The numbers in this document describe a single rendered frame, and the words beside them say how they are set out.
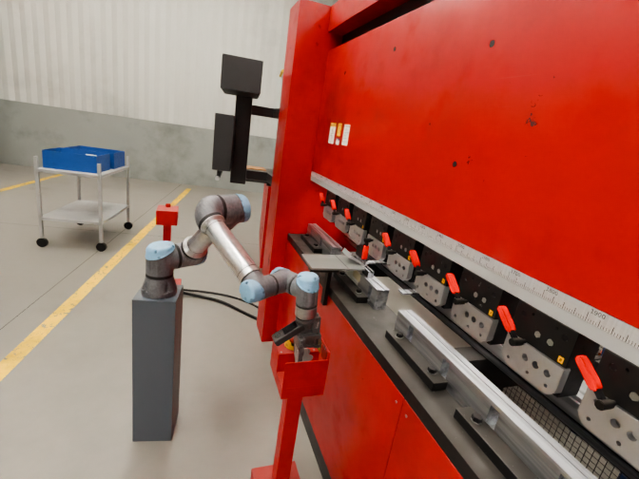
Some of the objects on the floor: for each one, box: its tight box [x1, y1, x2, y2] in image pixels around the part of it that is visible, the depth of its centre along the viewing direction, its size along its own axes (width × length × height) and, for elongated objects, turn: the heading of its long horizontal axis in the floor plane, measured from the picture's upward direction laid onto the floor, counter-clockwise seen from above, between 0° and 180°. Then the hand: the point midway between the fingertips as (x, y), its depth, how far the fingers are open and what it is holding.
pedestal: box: [156, 203, 182, 285], centre depth 307 cm, size 20×25×83 cm
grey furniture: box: [33, 156, 133, 252], centre depth 413 cm, size 90×67×95 cm
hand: (297, 364), depth 129 cm, fingers closed
